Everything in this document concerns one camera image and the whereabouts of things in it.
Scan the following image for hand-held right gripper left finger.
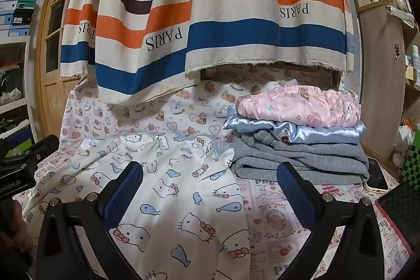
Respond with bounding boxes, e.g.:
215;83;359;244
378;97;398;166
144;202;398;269
36;161;144;280

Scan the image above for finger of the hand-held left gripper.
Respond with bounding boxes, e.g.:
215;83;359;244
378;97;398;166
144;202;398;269
30;135;60;166

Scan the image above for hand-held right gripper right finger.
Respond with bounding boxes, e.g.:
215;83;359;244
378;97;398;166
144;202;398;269
276;162;384;280

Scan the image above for white cat print pants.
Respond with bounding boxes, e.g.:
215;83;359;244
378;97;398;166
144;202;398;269
20;131;251;280

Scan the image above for person's left hand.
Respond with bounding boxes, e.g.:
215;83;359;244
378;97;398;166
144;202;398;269
0;199;35;267

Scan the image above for strawberry print blanket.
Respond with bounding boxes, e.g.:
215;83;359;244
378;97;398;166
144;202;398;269
13;132;414;280

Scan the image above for grey folded sweatpants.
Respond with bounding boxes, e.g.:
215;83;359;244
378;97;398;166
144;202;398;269
231;132;370;185

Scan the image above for wooden door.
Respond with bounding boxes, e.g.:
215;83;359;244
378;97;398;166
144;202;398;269
36;0;96;136

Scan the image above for light blue satin garment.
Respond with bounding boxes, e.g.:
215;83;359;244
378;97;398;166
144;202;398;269
223;108;366;146

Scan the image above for white shelf unit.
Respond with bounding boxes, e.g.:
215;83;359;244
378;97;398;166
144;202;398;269
0;34;41;149

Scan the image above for white smartphone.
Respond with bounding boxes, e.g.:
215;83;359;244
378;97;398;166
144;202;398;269
363;157;391;193

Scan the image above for pink printed folded pajamas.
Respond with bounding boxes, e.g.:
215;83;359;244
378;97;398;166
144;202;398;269
236;80;361;128

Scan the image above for bear print bedsheet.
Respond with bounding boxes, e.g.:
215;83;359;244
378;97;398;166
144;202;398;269
62;64;345;139

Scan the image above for dark tablet with pink case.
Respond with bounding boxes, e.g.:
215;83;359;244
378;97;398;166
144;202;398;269
376;182;420;254

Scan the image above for white plastic bag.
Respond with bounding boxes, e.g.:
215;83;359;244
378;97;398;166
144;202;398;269
394;126;416;169

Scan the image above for green checkered bag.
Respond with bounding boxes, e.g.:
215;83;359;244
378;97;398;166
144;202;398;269
398;129;420;184

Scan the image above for brown wooden cabinet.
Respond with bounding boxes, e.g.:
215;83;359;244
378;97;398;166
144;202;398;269
353;0;407;169

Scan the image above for stack of shoe boxes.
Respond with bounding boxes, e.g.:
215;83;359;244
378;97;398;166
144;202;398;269
0;0;43;38

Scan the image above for striped hanging curtain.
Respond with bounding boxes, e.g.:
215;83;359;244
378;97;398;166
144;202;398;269
60;0;355;103

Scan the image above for white lint roller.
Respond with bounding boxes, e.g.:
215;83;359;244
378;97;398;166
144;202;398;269
386;4;417;29

